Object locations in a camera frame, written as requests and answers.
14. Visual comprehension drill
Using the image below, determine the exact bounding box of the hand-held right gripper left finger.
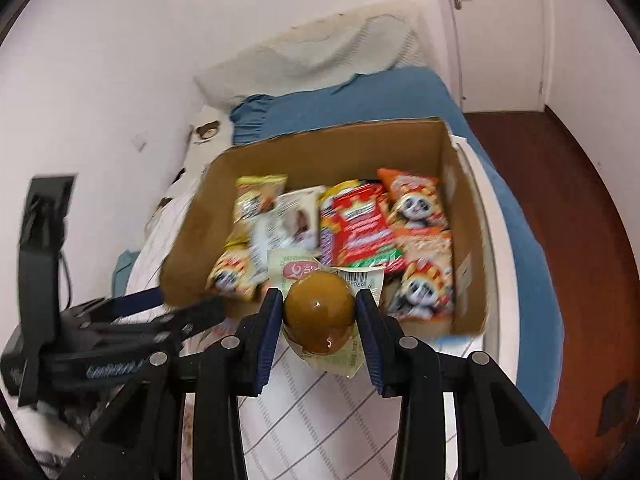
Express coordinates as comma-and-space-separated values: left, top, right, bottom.
60, 287, 285, 480

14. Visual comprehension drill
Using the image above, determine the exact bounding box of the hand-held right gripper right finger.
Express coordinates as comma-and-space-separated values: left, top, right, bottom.
355, 289, 581, 480

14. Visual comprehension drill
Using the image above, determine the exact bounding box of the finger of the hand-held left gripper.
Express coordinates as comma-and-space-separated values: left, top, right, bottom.
100, 298, 227, 350
60, 286, 169, 329

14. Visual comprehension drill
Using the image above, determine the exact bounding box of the braised egg packet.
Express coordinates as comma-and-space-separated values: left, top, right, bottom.
268, 247, 386, 380

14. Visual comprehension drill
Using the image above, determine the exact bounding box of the yellow cracker snack packet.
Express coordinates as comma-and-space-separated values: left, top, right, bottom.
235, 175, 288, 251

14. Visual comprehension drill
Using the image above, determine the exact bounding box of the brown cardboard box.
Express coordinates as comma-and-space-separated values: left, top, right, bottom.
160, 117, 488, 336

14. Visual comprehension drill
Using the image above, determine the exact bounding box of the light blue cloth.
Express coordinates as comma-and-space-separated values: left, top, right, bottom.
112, 250, 143, 291

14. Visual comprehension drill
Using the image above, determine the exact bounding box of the orange panda snack packet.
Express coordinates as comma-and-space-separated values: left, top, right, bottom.
377, 167, 448, 233
207, 245, 271, 301
387, 230, 456, 323

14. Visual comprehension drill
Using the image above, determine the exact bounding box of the white patterned mat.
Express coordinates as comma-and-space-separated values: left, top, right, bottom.
125, 132, 506, 480

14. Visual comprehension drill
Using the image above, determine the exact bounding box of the yellow instant noodle packet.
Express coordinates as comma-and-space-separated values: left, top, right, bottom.
319, 182, 352, 267

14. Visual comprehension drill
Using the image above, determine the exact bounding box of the red snack packet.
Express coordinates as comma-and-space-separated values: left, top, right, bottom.
330, 185, 406, 273

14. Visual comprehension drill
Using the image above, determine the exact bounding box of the white chocolate cookie packet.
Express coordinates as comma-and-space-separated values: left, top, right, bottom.
250, 187, 326, 281

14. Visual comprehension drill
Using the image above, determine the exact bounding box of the bear print pillow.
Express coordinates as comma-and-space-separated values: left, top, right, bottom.
145, 105, 236, 211

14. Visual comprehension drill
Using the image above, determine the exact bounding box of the blue bedsheet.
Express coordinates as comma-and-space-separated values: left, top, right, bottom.
230, 67, 566, 411

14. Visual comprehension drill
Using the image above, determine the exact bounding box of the white textured pillow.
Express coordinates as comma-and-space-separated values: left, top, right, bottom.
194, 2, 426, 106

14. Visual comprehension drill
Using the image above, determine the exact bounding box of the white door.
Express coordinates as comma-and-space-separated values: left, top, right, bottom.
440, 0, 548, 113

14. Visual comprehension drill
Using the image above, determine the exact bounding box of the black cable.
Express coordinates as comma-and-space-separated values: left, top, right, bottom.
57, 252, 73, 308

